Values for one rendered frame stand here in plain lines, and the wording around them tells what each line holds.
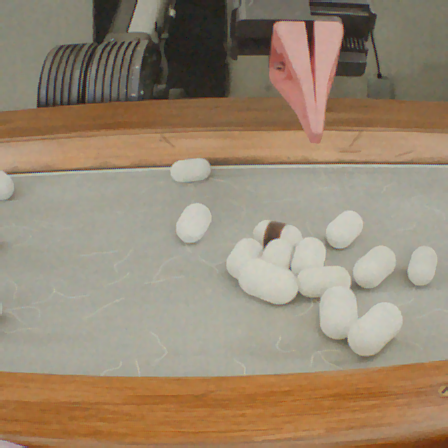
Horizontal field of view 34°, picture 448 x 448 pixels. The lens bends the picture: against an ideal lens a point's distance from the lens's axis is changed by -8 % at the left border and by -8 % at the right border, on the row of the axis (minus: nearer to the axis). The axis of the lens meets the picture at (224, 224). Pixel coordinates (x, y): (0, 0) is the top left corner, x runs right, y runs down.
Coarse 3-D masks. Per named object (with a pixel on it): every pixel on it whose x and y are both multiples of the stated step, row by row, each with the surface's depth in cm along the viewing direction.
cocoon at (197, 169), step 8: (184, 160) 59; (192, 160) 59; (200, 160) 59; (176, 168) 59; (184, 168) 59; (192, 168) 59; (200, 168) 59; (208, 168) 59; (176, 176) 59; (184, 176) 59; (192, 176) 59; (200, 176) 59
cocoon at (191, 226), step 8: (192, 208) 51; (200, 208) 51; (184, 216) 50; (192, 216) 50; (200, 216) 51; (208, 216) 52; (176, 224) 51; (184, 224) 50; (192, 224) 50; (200, 224) 50; (208, 224) 51; (176, 232) 51; (184, 232) 50; (192, 232) 50; (200, 232) 50; (184, 240) 50; (192, 240) 50
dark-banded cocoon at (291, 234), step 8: (264, 224) 49; (288, 224) 49; (256, 232) 50; (264, 232) 49; (288, 232) 49; (296, 232) 49; (256, 240) 50; (288, 240) 48; (296, 240) 49; (264, 248) 50
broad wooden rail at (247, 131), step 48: (0, 144) 63; (48, 144) 63; (96, 144) 63; (144, 144) 63; (192, 144) 63; (240, 144) 63; (288, 144) 63; (336, 144) 63; (384, 144) 63; (432, 144) 64
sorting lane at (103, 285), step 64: (64, 192) 59; (128, 192) 58; (192, 192) 58; (256, 192) 58; (320, 192) 58; (384, 192) 58; (0, 256) 50; (64, 256) 50; (128, 256) 50; (192, 256) 50; (0, 320) 43; (64, 320) 43; (128, 320) 43; (192, 320) 43; (256, 320) 43
